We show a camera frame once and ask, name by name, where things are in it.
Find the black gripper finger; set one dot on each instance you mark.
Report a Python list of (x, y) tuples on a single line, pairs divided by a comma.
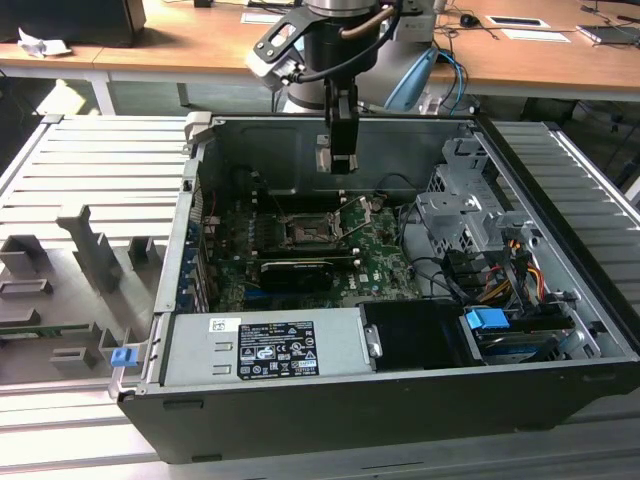
[(345, 137)]

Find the CPU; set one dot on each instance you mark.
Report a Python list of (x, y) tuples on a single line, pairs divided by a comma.
[(322, 155)]

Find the locking lever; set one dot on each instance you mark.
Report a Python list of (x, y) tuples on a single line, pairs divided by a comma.
[(270, 197)]

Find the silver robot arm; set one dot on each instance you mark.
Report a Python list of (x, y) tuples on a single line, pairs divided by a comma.
[(375, 70)]

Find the blue expansion slot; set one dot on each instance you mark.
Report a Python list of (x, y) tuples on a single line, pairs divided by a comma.
[(260, 298)]

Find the black case fan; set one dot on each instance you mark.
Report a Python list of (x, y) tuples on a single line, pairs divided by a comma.
[(242, 180)]

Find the silver drive cage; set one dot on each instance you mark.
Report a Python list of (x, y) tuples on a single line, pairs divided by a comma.
[(450, 205)]

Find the green motherboard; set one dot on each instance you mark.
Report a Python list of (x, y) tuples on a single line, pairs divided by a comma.
[(380, 260)]

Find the black computer mouse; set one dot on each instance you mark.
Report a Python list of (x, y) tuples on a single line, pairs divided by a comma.
[(468, 20)]

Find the wooden desk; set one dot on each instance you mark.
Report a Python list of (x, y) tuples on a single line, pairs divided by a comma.
[(200, 45), (525, 60)]

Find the black graphics card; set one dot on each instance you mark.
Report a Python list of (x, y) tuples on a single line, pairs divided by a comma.
[(295, 277)]

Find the hard disk in blue carrier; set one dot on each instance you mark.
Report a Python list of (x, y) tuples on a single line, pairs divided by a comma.
[(485, 320)]

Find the grey power supply unit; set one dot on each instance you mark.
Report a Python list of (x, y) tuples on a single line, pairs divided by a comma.
[(200, 350)]

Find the black box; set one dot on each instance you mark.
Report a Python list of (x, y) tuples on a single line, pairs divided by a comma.
[(75, 20)]

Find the grey parts rack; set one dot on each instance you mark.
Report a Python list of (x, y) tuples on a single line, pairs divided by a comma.
[(90, 240)]

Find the black PC case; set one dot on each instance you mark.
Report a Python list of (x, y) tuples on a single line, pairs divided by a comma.
[(300, 420)]

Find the crumpled white paper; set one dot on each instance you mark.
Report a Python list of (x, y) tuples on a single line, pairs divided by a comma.
[(37, 46)]

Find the blue case latch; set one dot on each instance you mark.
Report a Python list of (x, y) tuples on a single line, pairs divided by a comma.
[(124, 358)]

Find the green RAM stick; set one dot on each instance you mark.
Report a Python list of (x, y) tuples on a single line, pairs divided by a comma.
[(50, 330)]

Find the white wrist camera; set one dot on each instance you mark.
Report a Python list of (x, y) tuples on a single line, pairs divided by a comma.
[(270, 65)]

